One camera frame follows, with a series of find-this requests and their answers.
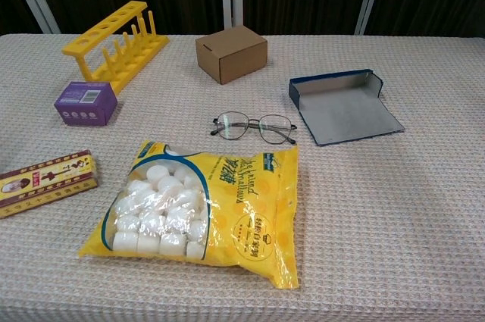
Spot thin metal eyeglasses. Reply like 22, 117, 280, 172
210, 111, 298, 145

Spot blue glasses case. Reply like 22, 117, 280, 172
288, 68, 405, 147

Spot yellow marshmallow bag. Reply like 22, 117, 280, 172
78, 139, 300, 290

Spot beige woven tablecloth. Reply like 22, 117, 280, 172
0, 33, 485, 322

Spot brown cardboard box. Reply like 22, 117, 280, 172
195, 24, 269, 85

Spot yellow test tube rack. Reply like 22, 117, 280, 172
61, 0, 170, 96

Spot small purple box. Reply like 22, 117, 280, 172
53, 80, 118, 127

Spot red and yellow long box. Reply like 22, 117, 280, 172
0, 149, 99, 220

